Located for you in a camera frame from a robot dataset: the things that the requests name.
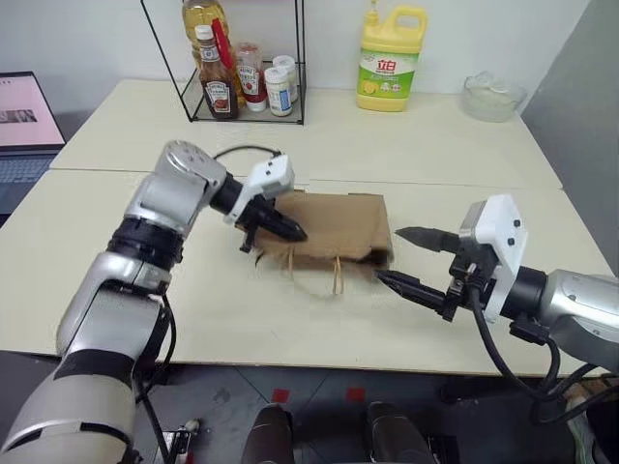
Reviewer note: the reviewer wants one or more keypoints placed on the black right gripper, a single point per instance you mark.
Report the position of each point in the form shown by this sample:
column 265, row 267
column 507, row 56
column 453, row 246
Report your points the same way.
column 471, row 275

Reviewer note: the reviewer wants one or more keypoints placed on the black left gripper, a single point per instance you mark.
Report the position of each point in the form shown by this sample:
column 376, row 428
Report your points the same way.
column 256, row 213

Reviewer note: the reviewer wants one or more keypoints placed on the brown paper bag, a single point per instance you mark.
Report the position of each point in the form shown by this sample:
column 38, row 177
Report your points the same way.
column 338, row 227

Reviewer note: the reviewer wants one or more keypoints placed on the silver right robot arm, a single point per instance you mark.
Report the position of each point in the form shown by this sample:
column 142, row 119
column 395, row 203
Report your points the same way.
column 575, row 304

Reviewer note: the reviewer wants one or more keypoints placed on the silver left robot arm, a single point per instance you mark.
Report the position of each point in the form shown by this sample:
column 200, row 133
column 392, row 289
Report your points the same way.
column 169, row 193

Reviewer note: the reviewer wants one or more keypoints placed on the white seasoning shaker jar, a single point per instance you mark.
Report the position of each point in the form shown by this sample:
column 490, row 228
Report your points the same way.
column 279, row 94
column 286, row 63

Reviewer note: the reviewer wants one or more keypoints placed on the red floor tape square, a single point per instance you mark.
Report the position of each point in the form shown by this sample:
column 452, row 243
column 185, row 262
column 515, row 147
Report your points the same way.
column 280, row 395
column 355, row 394

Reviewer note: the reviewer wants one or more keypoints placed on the red ketchup squeeze bottle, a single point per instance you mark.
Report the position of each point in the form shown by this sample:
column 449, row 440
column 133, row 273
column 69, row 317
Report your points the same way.
column 250, row 82

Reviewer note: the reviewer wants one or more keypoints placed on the brown sauce glass bottle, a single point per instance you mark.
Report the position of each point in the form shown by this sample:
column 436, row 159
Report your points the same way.
column 217, row 92

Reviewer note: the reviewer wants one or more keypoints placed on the dark rounded shape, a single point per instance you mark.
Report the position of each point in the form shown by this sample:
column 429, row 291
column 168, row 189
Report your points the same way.
column 268, row 435
column 396, row 435

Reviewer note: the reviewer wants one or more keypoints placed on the clear glass bowl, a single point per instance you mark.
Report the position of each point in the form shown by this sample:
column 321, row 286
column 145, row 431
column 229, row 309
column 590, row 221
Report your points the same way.
column 493, row 99

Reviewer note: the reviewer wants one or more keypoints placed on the yellow dish detergent bottle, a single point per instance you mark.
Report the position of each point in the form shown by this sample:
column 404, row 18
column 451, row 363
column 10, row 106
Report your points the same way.
column 387, row 63

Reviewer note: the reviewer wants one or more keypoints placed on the white green sneaker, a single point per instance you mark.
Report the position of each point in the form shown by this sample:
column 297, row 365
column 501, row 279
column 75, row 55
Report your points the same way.
column 578, row 425

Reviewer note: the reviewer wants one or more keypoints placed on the yellow cooking oil bottle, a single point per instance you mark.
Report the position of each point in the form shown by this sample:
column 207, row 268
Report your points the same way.
column 203, row 14

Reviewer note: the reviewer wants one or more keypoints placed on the white and red floor object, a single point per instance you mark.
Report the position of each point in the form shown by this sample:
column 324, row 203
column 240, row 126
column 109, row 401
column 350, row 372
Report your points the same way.
column 186, row 435

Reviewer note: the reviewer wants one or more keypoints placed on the open laptop computer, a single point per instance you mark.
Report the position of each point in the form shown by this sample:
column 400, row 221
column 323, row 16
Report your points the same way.
column 24, row 116

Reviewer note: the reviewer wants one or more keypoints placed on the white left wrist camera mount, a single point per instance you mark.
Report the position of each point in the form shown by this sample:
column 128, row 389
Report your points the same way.
column 266, row 176

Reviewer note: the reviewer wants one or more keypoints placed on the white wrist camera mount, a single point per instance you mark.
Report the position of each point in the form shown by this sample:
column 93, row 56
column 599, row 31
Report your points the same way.
column 266, row 176
column 503, row 241

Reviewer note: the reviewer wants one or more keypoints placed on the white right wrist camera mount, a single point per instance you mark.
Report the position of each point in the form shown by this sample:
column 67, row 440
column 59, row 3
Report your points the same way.
column 503, row 241

